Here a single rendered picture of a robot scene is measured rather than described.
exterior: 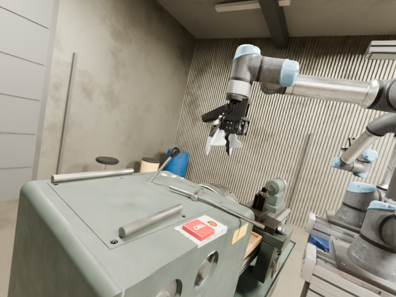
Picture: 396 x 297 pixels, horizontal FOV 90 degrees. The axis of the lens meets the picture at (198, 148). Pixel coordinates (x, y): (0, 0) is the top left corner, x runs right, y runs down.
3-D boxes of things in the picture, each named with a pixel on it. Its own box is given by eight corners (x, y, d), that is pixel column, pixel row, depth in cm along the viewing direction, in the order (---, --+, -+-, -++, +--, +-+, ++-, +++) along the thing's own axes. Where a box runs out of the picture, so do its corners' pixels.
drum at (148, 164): (145, 181, 442) (150, 157, 435) (158, 187, 423) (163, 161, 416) (132, 184, 410) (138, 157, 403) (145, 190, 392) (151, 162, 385)
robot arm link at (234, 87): (224, 79, 63) (235, 86, 69) (220, 93, 63) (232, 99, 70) (246, 81, 58) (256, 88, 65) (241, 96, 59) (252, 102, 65)
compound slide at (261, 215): (257, 223, 129) (259, 215, 128) (243, 216, 135) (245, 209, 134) (267, 215, 145) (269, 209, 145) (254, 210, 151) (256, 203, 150)
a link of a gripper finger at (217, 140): (216, 153, 56) (231, 129, 60) (200, 148, 60) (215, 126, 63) (219, 159, 59) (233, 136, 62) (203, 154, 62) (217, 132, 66)
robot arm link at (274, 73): (293, 69, 66) (260, 64, 69) (303, 56, 56) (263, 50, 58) (287, 92, 67) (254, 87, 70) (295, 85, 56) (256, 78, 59)
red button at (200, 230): (200, 245, 45) (201, 236, 45) (180, 231, 48) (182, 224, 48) (213, 236, 50) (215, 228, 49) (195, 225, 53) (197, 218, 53)
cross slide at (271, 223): (272, 236, 127) (274, 229, 126) (217, 207, 152) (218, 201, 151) (280, 227, 141) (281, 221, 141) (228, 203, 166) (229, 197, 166)
